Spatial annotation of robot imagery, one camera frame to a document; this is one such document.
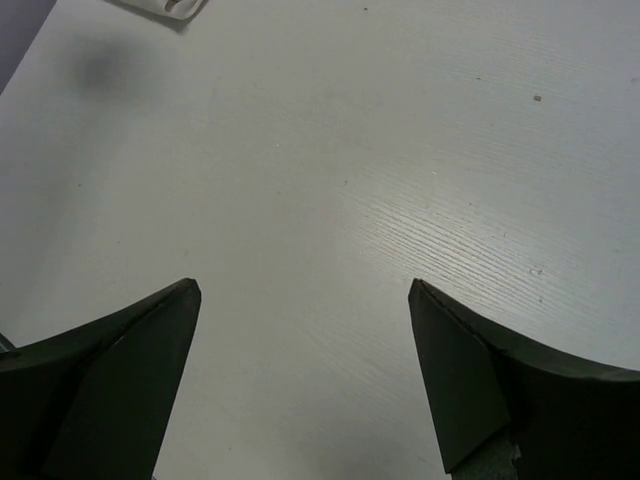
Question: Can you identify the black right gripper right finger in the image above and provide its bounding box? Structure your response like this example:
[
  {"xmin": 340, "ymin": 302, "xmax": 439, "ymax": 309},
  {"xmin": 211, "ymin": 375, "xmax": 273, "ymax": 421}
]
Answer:
[{"xmin": 408, "ymin": 279, "xmax": 639, "ymax": 479}]

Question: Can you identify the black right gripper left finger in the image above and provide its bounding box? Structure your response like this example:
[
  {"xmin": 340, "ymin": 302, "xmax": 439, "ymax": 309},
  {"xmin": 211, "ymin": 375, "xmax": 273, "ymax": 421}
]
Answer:
[{"xmin": 1, "ymin": 278, "xmax": 202, "ymax": 480}]

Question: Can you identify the white plastic basket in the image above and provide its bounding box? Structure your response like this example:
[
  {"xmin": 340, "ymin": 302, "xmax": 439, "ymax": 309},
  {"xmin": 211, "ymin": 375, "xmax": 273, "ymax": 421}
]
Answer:
[{"xmin": 116, "ymin": 0, "xmax": 204, "ymax": 21}]

